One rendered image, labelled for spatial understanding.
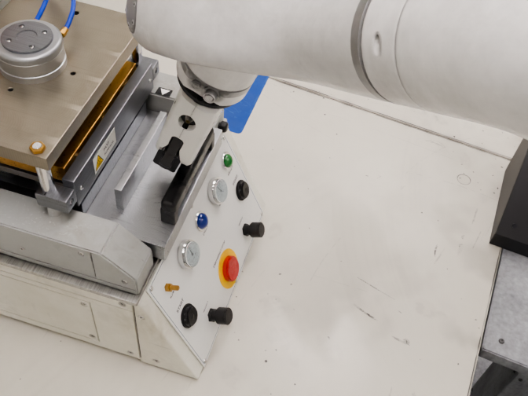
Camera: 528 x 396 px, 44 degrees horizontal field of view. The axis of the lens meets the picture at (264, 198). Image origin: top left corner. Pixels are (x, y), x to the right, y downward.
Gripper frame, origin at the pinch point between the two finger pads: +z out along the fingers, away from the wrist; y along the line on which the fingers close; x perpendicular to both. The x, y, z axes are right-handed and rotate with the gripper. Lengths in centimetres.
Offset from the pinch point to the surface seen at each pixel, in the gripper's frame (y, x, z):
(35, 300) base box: -17.1, 6.5, 20.2
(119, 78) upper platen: 6.3, 10.6, -1.1
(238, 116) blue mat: 36.5, -8.0, 25.0
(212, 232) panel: 1.1, -10.8, 12.6
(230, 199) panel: 8.6, -11.4, 13.2
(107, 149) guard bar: -3.5, 7.1, 0.6
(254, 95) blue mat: 44, -9, 25
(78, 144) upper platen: -6.2, 10.0, -1.3
